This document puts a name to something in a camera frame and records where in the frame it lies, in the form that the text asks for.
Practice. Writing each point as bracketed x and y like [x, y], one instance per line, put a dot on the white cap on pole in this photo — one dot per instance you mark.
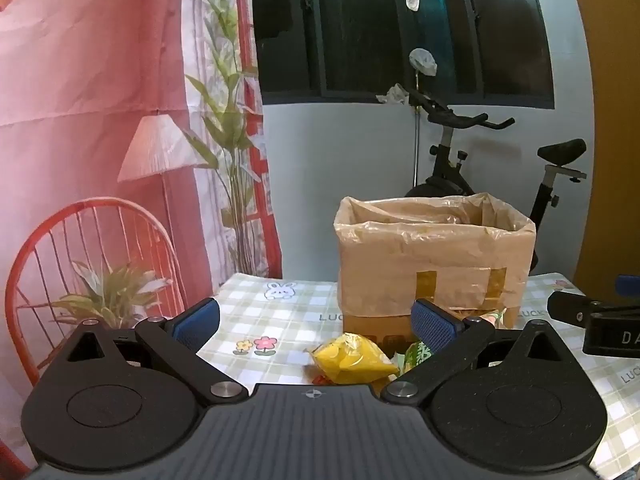
[422, 61]

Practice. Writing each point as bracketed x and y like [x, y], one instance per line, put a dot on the checkered tablecloth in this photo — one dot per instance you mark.
[280, 320]

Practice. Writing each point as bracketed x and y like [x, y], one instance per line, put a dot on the thin metal pole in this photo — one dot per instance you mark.
[417, 150]

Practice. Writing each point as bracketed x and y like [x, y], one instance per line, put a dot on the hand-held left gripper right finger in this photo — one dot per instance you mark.
[432, 330]

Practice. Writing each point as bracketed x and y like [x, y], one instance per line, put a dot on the cardboard box with plastic liner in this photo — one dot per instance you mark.
[400, 260]

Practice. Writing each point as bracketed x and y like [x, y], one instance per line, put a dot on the black exercise bike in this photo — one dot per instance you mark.
[450, 160]

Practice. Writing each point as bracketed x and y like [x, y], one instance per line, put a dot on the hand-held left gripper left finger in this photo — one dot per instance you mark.
[197, 322]

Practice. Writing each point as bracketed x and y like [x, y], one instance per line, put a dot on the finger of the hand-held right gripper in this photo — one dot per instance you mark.
[629, 285]
[567, 307]

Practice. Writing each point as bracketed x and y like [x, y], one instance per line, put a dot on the green snack packet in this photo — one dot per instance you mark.
[414, 355]

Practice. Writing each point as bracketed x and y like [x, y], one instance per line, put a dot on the dark window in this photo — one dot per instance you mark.
[370, 35]

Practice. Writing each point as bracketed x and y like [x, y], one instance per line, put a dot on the yellow snack packet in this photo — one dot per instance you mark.
[350, 360]

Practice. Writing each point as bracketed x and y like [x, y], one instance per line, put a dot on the wooden door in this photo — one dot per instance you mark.
[615, 160]

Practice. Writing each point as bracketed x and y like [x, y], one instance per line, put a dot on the crumpled white cloth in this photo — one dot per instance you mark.
[395, 94]

